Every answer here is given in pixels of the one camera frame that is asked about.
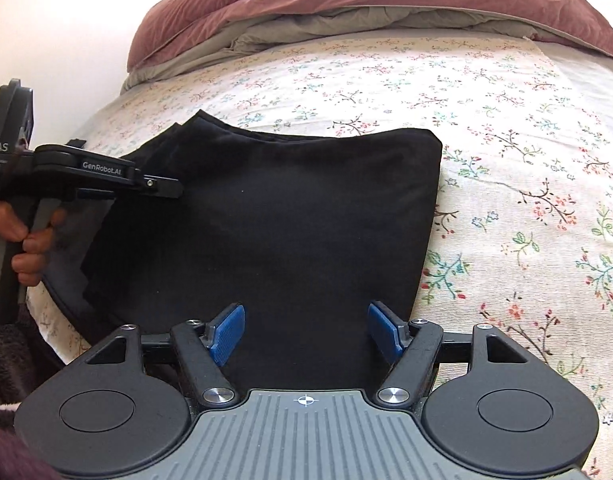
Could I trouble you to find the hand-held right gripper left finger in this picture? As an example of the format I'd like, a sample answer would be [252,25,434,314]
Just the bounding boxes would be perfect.
[86,302,246,407]

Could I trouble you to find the person's left hand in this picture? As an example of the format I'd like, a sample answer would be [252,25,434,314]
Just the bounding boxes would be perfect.
[0,200,68,289]

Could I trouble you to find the grey fitted sheet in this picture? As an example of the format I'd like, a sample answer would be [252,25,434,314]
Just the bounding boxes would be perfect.
[529,37,613,128]

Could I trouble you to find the black pants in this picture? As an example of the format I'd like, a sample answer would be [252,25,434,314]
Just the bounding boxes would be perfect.
[69,109,442,392]

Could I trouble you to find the floral bed sheet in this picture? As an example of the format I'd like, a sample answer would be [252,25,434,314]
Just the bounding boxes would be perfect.
[26,35,613,461]

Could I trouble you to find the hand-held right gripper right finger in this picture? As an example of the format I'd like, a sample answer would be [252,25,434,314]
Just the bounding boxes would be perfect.
[367,301,530,406]

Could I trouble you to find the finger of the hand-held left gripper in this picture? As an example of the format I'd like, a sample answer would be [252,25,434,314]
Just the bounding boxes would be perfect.
[76,172,185,202]

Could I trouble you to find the dark fuzzy garment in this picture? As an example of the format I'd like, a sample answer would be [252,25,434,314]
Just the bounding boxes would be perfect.
[0,305,64,480]

